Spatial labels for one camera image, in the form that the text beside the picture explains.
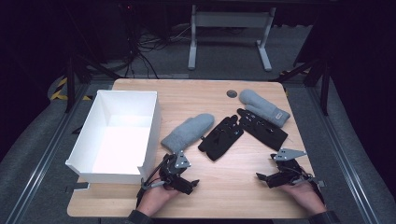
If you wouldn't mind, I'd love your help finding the aluminium floor rail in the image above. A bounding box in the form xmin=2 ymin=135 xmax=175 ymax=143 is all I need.
xmin=6 ymin=83 xmax=92 ymax=224
xmin=306 ymin=83 xmax=380 ymax=224

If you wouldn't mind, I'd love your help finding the yellow black hazard tape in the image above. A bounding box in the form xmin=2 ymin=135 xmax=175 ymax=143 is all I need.
xmin=49 ymin=77 xmax=93 ymax=102

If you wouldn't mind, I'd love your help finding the black metal stand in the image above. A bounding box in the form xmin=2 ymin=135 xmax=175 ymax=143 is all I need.
xmin=64 ymin=54 xmax=123 ymax=114
xmin=269 ymin=54 xmax=332 ymax=117

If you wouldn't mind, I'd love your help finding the left gripper grey cable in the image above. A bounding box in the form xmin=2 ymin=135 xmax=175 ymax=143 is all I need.
xmin=140 ymin=154 xmax=171 ymax=191

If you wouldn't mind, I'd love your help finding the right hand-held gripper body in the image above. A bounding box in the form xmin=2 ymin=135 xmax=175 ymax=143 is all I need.
xmin=266 ymin=148 xmax=312 ymax=189

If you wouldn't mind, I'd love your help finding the bundle of floor cables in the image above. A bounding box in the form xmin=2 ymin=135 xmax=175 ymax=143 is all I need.
xmin=122 ymin=24 xmax=194 ymax=79

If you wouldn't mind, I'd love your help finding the grey tape strip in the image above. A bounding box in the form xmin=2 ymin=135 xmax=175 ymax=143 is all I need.
xmin=312 ymin=176 xmax=327 ymax=189

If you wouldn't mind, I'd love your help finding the black glove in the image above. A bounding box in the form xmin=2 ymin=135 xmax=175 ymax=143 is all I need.
xmin=236 ymin=107 xmax=289 ymax=152
xmin=197 ymin=114 xmax=245 ymax=162

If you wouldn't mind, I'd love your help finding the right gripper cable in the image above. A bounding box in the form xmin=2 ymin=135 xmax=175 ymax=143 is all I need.
xmin=292 ymin=167 xmax=325 ymax=188

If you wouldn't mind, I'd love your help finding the grey mitten with label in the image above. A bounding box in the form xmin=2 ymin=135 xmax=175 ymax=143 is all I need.
xmin=238 ymin=89 xmax=291 ymax=129

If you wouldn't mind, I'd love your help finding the white desk frame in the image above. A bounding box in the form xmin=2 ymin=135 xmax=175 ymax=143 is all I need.
xmin=187 ymin=4 xmax=277 ymax=73

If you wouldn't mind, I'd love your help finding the white box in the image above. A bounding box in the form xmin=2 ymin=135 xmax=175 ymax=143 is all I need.
xmin=64 ymin=90 xmax=163 ymax=185

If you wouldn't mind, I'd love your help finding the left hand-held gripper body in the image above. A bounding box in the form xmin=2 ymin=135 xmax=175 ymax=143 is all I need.
xmin=158 ymin=150 xmax=191 ymax=190

